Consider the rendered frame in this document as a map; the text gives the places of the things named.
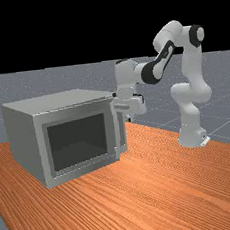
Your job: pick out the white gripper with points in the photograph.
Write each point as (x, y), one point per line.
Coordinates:
(130, 104)

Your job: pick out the grey microwave oven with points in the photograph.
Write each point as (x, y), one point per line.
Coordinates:
(69, 138)

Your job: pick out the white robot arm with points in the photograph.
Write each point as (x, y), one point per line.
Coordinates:
(192, 78)

